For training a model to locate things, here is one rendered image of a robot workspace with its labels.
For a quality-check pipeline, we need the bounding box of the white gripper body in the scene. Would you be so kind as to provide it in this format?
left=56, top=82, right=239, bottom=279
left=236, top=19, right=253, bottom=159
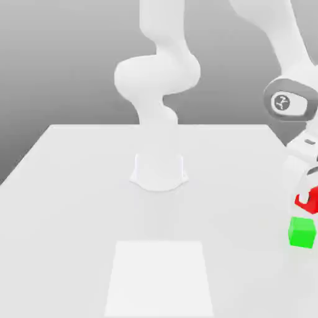
left=283, top=158, right=318, bottom=199

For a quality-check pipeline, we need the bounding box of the small red cube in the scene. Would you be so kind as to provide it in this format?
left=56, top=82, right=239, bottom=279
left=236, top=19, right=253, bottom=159
left=294, top=186, right=318, bottom=215

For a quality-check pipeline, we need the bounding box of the small green cube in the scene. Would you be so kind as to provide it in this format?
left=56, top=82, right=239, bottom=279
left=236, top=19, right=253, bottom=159
left=288, top=216, right=318, bottom=250

